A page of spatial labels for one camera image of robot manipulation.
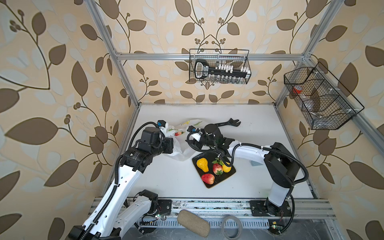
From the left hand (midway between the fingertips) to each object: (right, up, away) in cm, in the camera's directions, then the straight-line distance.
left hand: (174, 139), depth 72 cm
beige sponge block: (+10, -37, -5) cm, 39 cm away
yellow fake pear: (+14, -15, +11) cm, 24 cm away
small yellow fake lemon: (+29, -15, +12) cm, 35 cm away
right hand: (+7, +1, +12) cm, 14 cm away
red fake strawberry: (+23, -18, +10) cm, 31 cm away
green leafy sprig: (+23, -14, +12) cm, 30 cm away
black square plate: (+19, -13, +14) cm, 27 cm away
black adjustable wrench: (+37, +8, +36) cm, 52 cm away
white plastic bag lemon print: (+2, +4, +3) cm, 5 cm away
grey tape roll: (+31, -39, -4) cm, 50 cm away
